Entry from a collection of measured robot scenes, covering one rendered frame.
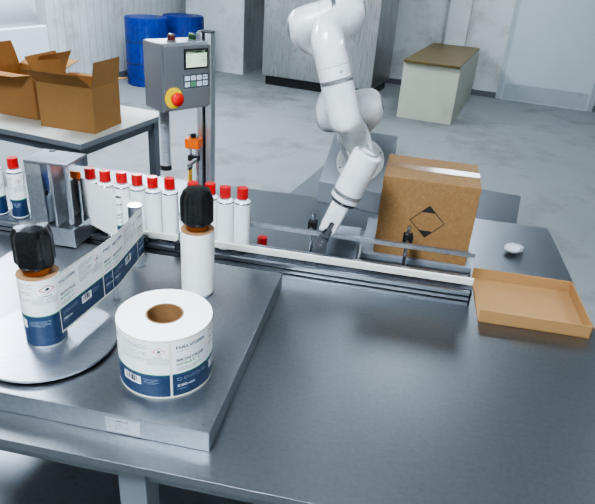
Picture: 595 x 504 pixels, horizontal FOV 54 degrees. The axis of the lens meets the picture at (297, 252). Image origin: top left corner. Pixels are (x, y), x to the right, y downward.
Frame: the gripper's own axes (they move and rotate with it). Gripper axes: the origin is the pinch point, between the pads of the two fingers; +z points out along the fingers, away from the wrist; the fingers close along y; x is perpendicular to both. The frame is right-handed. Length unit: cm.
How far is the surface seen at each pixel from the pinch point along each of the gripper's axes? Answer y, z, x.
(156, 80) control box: -1, -23, -63
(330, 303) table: 15.6, 8.6, 9.6
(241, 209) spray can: 2.0, 0.9, -26.0
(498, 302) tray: 1, -8, 55
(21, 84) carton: -139, 63, -181
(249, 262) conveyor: 5.5, 14.3, -17.0
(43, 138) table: -111, 72, -148
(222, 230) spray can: 3.1, 9.7, -28.7
